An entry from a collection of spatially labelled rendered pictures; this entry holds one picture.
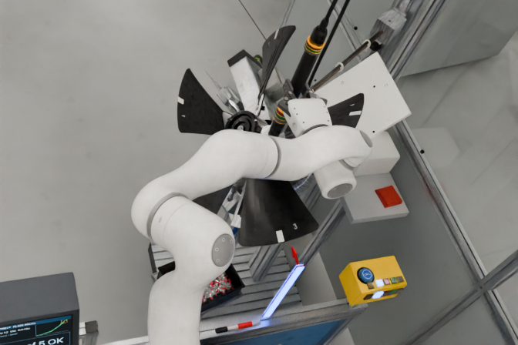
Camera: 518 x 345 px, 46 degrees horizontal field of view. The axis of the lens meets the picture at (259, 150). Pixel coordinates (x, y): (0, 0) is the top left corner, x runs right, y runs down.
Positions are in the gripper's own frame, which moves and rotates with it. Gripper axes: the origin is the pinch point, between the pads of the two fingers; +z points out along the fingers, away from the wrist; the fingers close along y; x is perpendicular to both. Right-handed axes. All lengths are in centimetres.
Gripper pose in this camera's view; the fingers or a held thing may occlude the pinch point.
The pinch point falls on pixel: (296, 87)
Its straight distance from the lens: 157.9
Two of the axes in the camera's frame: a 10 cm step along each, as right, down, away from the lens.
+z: -2.9, -8.0, 5.3
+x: 2.7, -6.0, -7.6
